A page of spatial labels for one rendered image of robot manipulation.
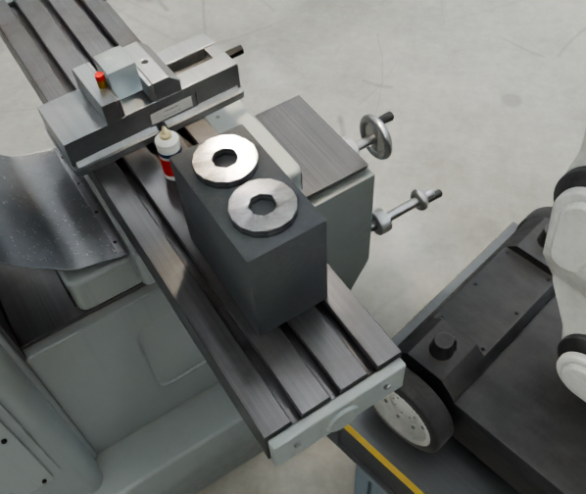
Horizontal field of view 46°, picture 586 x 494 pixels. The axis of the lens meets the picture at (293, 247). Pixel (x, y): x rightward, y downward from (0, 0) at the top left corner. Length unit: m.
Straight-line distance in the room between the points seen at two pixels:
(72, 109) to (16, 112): 1.64
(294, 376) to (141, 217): 0.39
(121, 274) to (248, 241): 0.47
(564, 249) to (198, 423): 1.01
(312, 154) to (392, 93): 1.25
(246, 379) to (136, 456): 0.79
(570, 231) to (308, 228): 0.38
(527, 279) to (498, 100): 1.36
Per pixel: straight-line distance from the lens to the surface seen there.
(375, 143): 1.68
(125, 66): 1.23
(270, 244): 0.86
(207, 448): 1.73
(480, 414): 1.34
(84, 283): 1.26
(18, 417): 1.39
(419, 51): 2.92
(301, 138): 1.53
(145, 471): 1.71
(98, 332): 1.37
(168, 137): 1.15
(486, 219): 2.33
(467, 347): 1.34
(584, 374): 1.25
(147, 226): 1.15
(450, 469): 1.47
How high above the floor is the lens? 1.77
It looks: 53 degrees down
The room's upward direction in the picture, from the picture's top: 5 degrees counter-clockwise
